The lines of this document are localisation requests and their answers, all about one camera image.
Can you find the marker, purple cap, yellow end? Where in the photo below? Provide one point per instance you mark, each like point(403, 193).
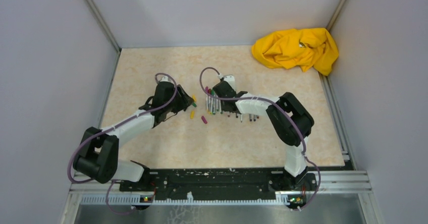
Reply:
point(207, 99)

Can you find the purple pen cap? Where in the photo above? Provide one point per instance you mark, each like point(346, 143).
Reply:
point(204, 119)

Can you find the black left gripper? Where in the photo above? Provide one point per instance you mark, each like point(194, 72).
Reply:
point(184, 99)

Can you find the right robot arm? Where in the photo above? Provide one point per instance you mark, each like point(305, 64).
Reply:
point(289, 118)

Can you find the aluminium frame rail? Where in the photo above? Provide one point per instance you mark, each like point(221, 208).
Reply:
point(342, 195)

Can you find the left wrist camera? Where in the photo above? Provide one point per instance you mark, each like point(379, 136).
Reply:
point(165, 79)

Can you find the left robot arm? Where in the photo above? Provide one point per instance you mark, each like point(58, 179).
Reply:
point(97, 156)

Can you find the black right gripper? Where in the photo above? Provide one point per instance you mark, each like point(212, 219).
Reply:
point(222, 107)

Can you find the yellow cloth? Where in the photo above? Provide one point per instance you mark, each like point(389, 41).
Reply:
point(304, 48)

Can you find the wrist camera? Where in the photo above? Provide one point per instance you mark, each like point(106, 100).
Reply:
point(230, 79)
point(165, 79)

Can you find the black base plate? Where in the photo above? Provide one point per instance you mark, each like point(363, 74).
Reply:
point(260, 183)

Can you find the marker, brown cap, yellow end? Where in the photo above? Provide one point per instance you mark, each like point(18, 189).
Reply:
point(209, 102)

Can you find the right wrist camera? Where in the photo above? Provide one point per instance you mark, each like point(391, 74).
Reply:
point(230, 79)

